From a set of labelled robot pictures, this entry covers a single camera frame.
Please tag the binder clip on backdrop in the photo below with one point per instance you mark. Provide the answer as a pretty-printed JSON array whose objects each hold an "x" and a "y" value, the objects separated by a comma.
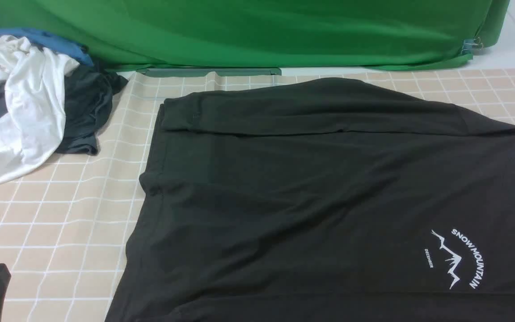
[{"x": 469, "y": 46}]

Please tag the dark gray long-sleeve shirt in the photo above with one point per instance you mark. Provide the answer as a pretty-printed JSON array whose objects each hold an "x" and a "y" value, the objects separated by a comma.
[{"x": 330, "y": 200}]

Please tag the beige checkered tablecloth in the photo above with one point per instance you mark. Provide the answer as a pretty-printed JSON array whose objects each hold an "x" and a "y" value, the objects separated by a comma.
[{"x": 64, "y": 227}]

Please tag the white crumpled shirt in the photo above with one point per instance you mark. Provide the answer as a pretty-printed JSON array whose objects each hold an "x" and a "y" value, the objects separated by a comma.
[{"x": 33, "y": 79}]

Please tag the green backdrop cloth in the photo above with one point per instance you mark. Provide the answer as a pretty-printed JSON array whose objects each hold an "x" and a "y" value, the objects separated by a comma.
[{"x": 387, "y": 35}]

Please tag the blue crumpled garment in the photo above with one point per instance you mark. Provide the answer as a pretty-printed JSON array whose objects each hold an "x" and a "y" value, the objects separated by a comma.
[{"x": 43, "y": 42}]

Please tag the dark gray crumpled garment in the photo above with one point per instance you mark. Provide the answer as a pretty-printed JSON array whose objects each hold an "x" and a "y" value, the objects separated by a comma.
[{"x": 89, "y": 97}]

